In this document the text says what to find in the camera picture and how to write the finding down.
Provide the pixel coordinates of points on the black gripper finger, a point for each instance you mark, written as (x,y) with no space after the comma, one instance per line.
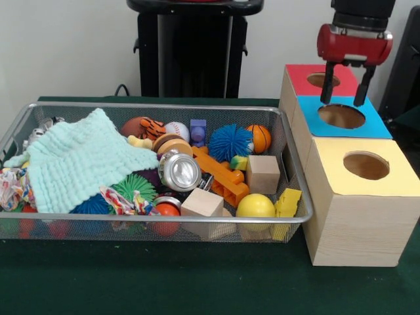
(327,85)
(365,87)

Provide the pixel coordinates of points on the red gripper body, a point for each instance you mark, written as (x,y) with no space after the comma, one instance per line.
(354,47)

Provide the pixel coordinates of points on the wooden box with three holes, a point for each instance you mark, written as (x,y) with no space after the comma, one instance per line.
(361,229)

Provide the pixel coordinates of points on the silver mesh bin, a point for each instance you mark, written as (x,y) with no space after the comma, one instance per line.
(98,229)

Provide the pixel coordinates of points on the black chair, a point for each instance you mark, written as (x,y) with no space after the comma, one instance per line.
(407,72)

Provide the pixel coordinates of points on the dark green table cloth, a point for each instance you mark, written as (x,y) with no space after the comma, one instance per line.
(411,126)
(197,279)

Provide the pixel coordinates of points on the orange toy basketball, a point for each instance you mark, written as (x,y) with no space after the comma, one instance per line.
(260,138)

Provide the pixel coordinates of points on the wooden cube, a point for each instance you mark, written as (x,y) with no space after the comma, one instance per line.
(201,201)
(262,174)

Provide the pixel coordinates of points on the blue spiky ball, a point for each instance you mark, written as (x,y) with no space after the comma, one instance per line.
(229,142)

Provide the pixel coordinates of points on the yellow cheese wedge toy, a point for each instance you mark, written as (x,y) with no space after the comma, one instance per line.
(288,198)

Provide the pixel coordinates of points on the yellow ball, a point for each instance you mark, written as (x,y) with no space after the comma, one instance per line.
(255,205)

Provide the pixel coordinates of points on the orange plastic toy block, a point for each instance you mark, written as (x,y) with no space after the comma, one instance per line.
(223,178)

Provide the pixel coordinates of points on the toy burger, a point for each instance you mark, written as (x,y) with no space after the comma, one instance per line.
(174,144)

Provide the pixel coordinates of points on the green spiky ball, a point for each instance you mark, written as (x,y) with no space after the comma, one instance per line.
(134,187)

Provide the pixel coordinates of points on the mint green knitted cloth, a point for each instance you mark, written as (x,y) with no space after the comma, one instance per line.
(75,164)

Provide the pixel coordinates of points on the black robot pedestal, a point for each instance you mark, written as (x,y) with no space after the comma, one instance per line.
(197,49)

